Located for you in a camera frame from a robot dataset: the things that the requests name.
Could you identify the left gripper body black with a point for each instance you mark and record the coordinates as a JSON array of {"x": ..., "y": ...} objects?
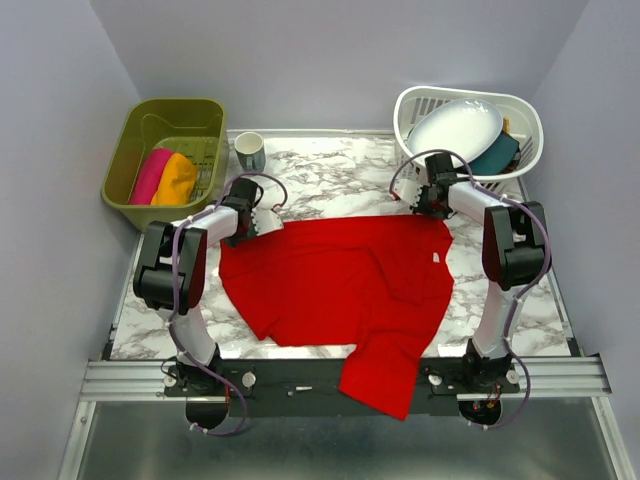
[{"x": 244, "y": 234}]

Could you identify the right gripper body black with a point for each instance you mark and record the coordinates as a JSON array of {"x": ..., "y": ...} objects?
[{"x": 427, "y": 208}]

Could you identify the red t shirt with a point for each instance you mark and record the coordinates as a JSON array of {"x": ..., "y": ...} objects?
[{"x": 380, "y": 284}]

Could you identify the white plastic dish basket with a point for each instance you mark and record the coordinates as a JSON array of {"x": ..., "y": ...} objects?
[{"x": 520, "y": 120}]

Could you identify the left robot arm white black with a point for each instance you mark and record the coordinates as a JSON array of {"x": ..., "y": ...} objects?
[{"x": 171, "y": 269}]

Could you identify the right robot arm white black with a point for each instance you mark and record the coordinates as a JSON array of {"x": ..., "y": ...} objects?
[{"x": 515, "y": 256}]

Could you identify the teal plate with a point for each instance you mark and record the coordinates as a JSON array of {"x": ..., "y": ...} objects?
[{"x": 497, "y": 157}]

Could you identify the white oval plate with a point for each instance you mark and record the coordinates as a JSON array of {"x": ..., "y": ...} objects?
[{"x": 465, "y": 126}]

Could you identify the grey white mug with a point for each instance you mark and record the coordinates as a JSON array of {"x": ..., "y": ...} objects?
[{"x": 250, "y": 152}]

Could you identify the orange rolled t shirt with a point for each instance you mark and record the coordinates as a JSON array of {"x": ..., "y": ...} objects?
[{"x": 177, "y": 182}]

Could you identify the dark brown dish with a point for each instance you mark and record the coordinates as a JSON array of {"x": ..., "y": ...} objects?
[{"x": 511, "y": 166}]

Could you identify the olive green plastic bin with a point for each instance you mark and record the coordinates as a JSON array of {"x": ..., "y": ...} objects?
[{"x": 193, "y": 127}]

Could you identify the pink rolled t shirt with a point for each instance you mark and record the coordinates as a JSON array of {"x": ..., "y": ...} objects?
[{"x": 149, "y": 176}]

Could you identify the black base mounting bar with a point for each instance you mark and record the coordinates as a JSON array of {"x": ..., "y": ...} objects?
[{"x": 444, "y": 386}]

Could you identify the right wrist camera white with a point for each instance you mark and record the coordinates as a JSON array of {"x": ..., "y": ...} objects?
[{"x": 407, "y": 191}]

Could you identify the aluminium frame rail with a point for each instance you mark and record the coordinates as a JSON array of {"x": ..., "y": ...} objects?
[{"x": 142, "y": 381}]

